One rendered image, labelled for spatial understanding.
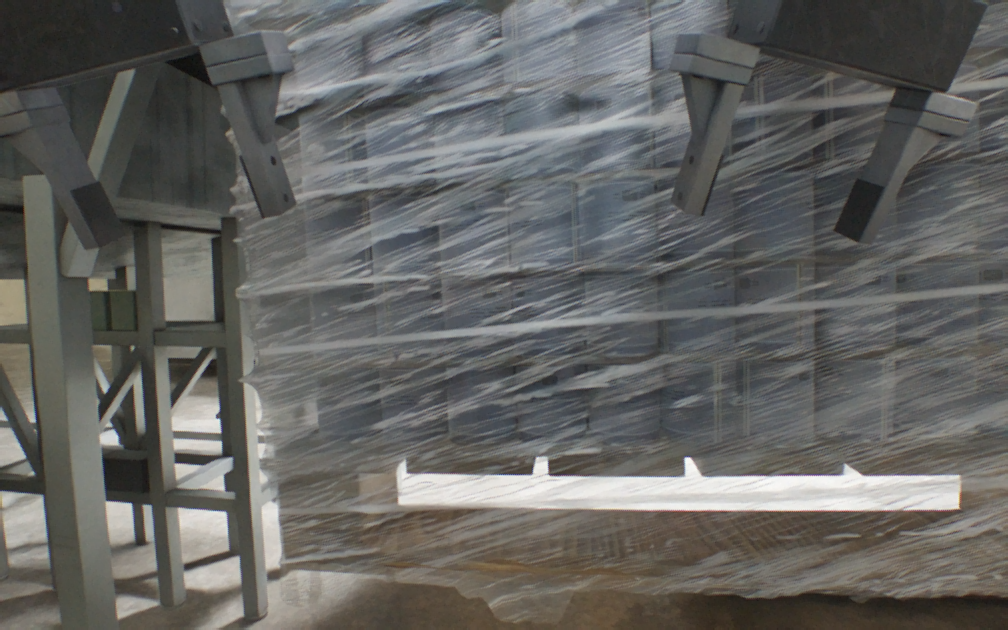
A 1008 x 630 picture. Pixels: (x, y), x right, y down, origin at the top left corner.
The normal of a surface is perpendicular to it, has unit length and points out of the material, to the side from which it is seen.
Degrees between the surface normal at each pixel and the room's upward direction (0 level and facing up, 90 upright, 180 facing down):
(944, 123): 113
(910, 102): 83
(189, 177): 90
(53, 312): 90
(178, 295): 90
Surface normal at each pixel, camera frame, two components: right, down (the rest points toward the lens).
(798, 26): 0.10, 0.46
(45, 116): 0.99, -0.13
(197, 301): -0.14, 0.07
